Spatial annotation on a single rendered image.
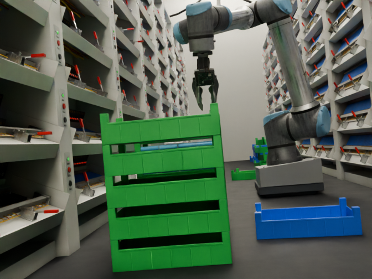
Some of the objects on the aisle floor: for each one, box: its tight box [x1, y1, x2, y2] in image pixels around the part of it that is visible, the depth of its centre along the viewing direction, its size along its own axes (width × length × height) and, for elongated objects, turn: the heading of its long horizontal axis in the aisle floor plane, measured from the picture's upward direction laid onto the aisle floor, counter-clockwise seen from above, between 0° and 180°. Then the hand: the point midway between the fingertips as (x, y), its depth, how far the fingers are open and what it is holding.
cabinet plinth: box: [78, 205, 118, 241], centre depth 229 cm, size 16×219×5 cm
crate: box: [255, 198, 363, 240], centre depth 126 cm, size 30×20×8 cm
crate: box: [231, 168, 256, 180], centre depth 310 cm, size 30×20×8 cm
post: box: [69, 0, 123, 211], centre depth 196 cm, size 20×9×181 cm
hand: (207, 106), depth 148 cm, fingers open, 3 cm apart
